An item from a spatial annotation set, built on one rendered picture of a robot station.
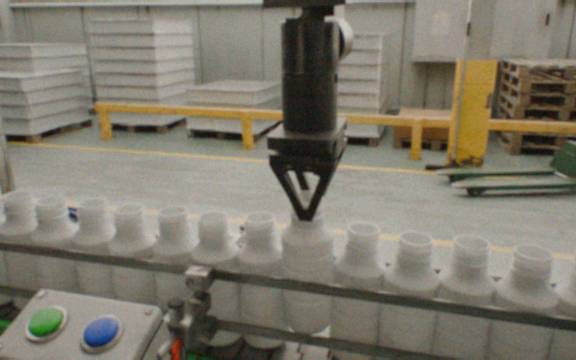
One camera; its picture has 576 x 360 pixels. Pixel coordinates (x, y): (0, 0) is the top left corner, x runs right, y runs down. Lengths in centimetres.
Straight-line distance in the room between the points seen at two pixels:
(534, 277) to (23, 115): 657
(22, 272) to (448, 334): 55
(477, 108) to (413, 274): 451
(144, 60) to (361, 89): 292
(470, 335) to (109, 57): 674
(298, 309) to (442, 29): 673
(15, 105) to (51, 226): 619
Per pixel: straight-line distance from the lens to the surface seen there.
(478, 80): 497
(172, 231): 59
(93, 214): 65
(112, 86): 709
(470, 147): 507
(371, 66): 581
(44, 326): 51
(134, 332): 48
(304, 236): 51
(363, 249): 53
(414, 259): 52
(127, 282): 64
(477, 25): 511
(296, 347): 63
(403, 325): 54
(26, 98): 675
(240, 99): 611
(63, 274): 71
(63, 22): 971
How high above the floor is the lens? 138
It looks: 18 degrees down
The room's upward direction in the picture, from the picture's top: straight up
